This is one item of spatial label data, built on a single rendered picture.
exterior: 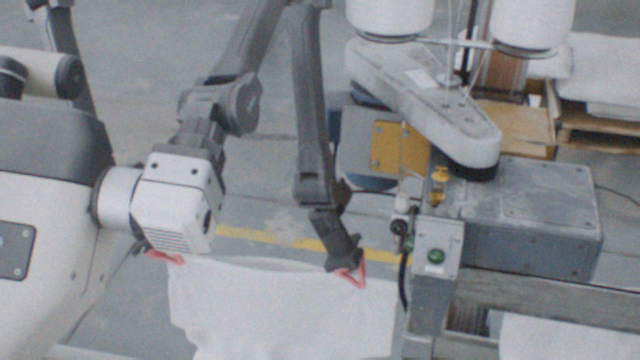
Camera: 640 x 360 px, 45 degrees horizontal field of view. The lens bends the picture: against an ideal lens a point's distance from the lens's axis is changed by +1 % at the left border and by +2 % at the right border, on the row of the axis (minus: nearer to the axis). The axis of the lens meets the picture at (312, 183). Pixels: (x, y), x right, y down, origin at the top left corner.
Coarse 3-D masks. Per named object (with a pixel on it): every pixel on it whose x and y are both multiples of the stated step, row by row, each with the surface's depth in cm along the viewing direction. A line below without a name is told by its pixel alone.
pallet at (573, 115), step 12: (564, 108) 435; (576, 108) 436; (564, 120) 422; (576, 120) 423; (588, 120) 423; (600, 120) 424; (612, 120) 424; (624, 120) 425; (564, 132) 422; (612, 132) 416; (624, 132) 415; (636, 132) 414; (564, 144) 425; (576, 144) 425; (588, 144) 425; (600, 144) 426; (612, 144) 426; (624, 144) 427
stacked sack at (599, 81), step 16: (576, 64) 430; (592, 64) 430; (608, 64) 427; (624, 64) 429; (560, 80) 423; (576, 80) 412; (592, 80) 411; (608, 80) 413; (624, 80) 413; (576, 96) 411; (592, 96) 409; (608, 96) 407; (624, 96) 405
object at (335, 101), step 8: (328, 96) 171; (336, 96) 171; (344, 96) 171; (352, 96) 171; (328, 104) 167; (336, 104) 167; (344, 104) 168; (352, 104) 168; (328, 112) 165; (336, 112) 166; (328, 120) 166; (336, 120) 167; (328, 128) 167; (336, 128) 168; (328, 136) 168; (336, 136) 169; (336, 144) 175
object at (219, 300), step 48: (192, 288) 166; (240, 288) 161; (288, 288) 160; (336, 288) 160; (384, 288) 158; (192, 336) 170; (240, 336) 169; (288, 336) 167; (336, 336) 167; (384, 336) 164
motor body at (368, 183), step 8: (352, 80) 171; (352, 88) 168; (360, 88) 168; (360, 96) 166; (368, 96) 165; (360, 104) 168; (368, 104) 167; (376, 104) 166; (384, 104) 166; (352, 176) 178; (360, 176) 176; (368, 176) 175; (352, 184) 180; (360, 184) 177; (368, 184) 176; (376, 184) 176; (384, 184) 176; (392, 184) 177
